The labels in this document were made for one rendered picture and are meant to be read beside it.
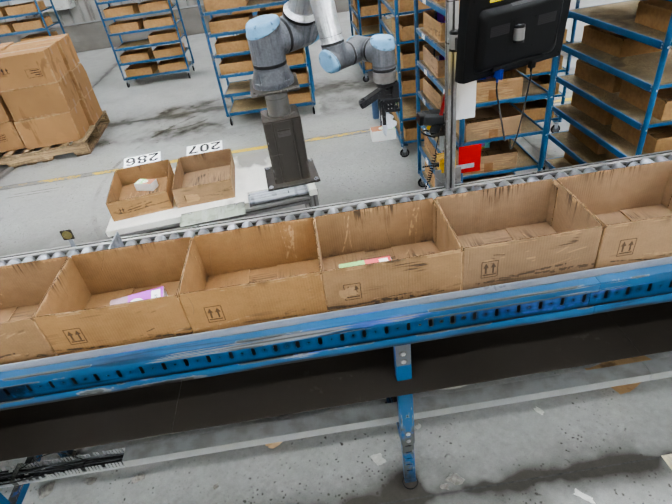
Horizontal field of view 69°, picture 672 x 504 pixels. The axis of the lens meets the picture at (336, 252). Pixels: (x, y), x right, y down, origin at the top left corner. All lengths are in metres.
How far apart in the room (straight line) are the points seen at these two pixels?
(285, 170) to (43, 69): 3.74
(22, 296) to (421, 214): 1.34
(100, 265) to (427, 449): 1.43
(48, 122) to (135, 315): 4.61
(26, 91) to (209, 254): 4.45
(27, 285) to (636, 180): 2.02
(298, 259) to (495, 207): 0.67
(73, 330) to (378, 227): 0.95
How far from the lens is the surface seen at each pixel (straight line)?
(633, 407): 2.47
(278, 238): 1.59
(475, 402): 1.97
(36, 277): 1.84
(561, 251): 1.50
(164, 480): 2.34
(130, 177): 2.85
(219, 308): 1.39
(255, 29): 2.23
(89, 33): 11.76
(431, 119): 2.14
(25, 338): 1.61
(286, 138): 2.35
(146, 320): 1.46
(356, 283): 1.35
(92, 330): 1.52
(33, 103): 5.92
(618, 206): 1.91
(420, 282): 1.39
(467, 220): 1.68
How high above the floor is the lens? 1.85
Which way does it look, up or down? 35 degrees down
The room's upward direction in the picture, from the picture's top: 9 degrees counter-clockwise
